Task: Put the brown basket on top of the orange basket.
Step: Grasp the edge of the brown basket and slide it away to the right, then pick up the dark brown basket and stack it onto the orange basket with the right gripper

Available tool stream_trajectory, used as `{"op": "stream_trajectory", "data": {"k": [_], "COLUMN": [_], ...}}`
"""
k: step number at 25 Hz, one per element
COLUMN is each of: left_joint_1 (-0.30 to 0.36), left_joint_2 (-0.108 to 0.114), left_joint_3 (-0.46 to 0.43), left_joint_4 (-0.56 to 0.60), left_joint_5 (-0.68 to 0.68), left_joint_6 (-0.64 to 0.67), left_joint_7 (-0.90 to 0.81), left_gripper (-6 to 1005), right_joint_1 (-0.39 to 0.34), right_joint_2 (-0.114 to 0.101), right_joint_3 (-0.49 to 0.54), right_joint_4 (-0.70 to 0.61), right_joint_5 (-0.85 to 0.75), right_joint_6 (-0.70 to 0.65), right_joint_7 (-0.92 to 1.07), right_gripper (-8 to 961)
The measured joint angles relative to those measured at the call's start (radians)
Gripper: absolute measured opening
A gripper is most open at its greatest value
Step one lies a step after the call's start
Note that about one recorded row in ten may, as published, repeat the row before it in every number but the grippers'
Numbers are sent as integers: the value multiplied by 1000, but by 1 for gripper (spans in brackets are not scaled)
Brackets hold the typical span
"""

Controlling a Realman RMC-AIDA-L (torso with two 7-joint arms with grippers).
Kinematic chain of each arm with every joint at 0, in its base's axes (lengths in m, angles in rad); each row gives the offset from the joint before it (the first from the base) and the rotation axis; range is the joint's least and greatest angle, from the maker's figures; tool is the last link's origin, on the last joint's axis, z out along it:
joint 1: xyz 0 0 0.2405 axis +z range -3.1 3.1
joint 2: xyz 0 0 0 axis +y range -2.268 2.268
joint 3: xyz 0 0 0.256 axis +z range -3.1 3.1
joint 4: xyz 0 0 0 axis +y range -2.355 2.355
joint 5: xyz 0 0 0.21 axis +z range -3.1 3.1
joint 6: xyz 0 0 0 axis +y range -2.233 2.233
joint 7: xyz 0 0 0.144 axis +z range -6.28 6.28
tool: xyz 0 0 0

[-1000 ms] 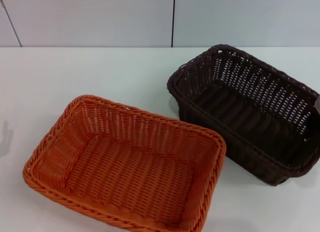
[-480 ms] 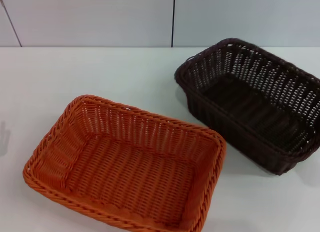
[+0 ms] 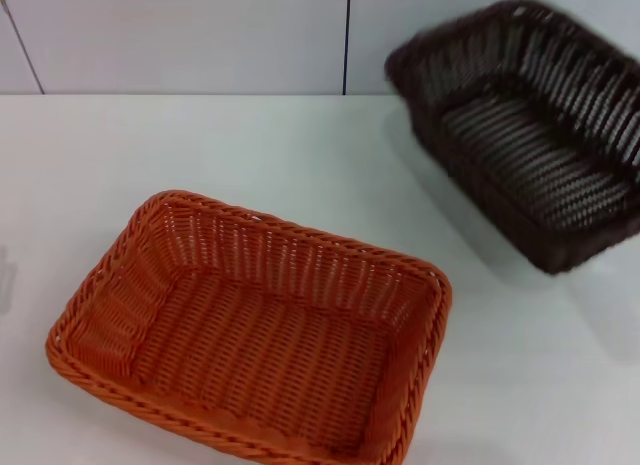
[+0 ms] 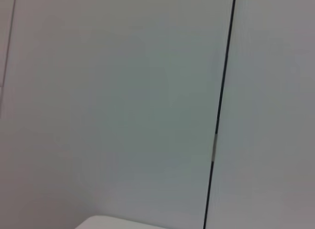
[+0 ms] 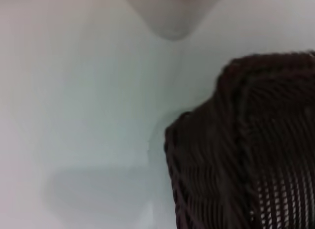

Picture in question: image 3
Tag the orange woven basket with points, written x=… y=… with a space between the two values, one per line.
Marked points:
x=250 y=345

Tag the dark brown woven basket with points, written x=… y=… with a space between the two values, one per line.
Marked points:
x=525 y=150

